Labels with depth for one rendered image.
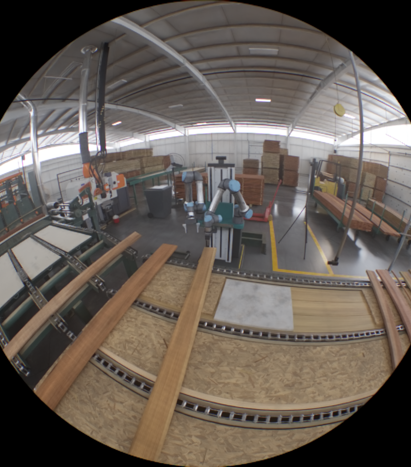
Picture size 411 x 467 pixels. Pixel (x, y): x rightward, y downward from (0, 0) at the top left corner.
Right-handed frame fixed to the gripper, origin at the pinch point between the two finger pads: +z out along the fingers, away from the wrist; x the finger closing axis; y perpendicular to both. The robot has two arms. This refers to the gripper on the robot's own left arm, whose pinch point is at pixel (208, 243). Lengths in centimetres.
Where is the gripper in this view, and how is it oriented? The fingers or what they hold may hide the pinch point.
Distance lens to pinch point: 178.8
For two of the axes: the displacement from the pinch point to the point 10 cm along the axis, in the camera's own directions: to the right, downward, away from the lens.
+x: -1.8, 4.5, -8.7
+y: -9.8, -0.6, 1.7
